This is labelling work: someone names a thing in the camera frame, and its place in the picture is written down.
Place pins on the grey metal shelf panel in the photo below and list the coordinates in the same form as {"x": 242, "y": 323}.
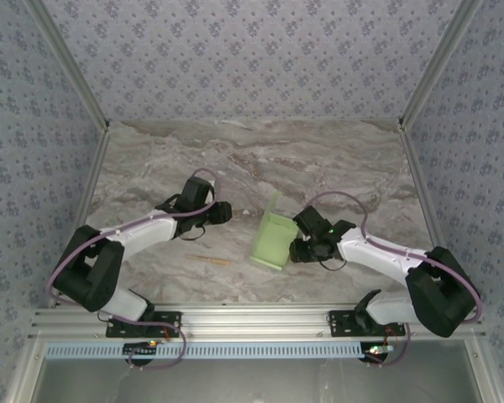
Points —
{"x": 252, "y": 382}

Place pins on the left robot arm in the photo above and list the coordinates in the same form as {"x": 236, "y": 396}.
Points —
{"x": 92, "y": 273}

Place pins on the aluminium frame cross rail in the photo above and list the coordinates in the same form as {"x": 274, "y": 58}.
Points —
{"x": 252, "y": 321}

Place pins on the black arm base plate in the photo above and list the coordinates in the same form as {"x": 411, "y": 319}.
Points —
{"x": 172, "y": 325}
{"x": 340, "y": 325}

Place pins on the aluminium frame side rail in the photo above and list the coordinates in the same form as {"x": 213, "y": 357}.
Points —
{"x": 82, "y": 189}
{"x": 428, "y": 201}

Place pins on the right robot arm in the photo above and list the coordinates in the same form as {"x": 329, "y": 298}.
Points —
{"x": 437, "y": 294}

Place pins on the small circuit board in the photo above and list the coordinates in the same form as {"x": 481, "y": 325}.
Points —
{"x": 140, "y": 347}
{"x": 378, "y": 350}

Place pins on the thin wooden stick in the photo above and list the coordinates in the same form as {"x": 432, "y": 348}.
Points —
{"x": 208, "y": 259}

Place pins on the aluminium frame post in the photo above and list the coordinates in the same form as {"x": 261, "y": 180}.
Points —
{"x": 441, "y": 59}
{"x": 67, "y": 59}

